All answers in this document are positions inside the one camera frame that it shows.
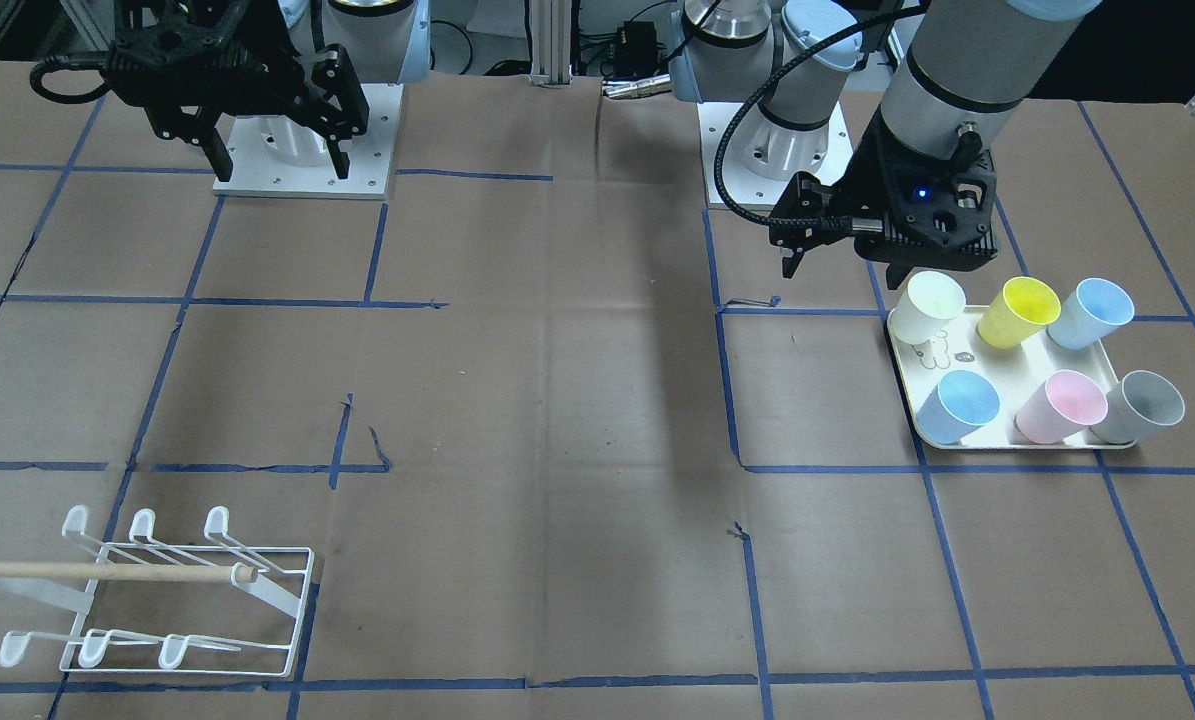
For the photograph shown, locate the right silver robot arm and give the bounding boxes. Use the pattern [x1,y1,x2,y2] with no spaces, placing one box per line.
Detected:
[99,1,431,187]

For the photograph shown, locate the light blue cup back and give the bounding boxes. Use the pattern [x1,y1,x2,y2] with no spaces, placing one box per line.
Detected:
[1046,277,1136,350]

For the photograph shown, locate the black electronics box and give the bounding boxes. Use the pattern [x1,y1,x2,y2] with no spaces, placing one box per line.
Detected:
[605,20,660,79]

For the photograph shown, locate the white cup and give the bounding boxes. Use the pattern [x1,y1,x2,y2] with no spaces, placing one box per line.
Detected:
[888,270,966,345]

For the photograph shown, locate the light blue cup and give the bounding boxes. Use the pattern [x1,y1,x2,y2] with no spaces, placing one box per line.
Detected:
[914,370,1001,445]
[1046,277,1136,350]

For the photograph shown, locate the yellow cup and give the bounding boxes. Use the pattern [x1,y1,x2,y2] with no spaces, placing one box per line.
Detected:
[978,275,1062,350]

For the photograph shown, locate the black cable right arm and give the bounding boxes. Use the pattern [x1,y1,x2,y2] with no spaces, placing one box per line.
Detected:
[30,50,118,103]

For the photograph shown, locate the pink cup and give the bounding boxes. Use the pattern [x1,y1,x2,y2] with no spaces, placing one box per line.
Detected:
[1015,369,1108,445]

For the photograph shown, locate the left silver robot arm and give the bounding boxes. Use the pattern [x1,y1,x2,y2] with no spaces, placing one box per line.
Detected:
[666,1,1095,290]

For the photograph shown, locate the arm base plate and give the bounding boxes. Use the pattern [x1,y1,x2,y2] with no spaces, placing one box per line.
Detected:
[695,101,853,211]
[213,85,404,201]

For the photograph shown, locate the grey cup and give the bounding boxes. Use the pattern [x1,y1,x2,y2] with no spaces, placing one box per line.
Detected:
[1090,370,1185,445]

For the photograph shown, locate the white wire cup rack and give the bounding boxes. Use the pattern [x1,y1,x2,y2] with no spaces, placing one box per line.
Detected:
[0,505,315,679]

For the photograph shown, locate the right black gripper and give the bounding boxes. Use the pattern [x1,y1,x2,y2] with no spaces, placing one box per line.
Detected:
[102,1,370,181]

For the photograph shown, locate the aluminium frame post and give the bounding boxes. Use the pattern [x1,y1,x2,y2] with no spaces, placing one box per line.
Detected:
[525,0,580,87]

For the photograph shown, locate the light blue cup front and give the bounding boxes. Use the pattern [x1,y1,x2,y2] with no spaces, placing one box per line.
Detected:
[914,370,1001,445]

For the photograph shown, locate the cream rabbit tray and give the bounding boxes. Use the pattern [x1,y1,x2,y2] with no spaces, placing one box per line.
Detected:
[885,304,1121,451]

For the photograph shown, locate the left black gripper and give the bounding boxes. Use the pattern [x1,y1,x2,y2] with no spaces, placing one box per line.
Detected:
[770,121,999,291]

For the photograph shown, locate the black braided cable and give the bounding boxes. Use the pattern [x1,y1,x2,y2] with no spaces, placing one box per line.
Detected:
[713,8,930,233]

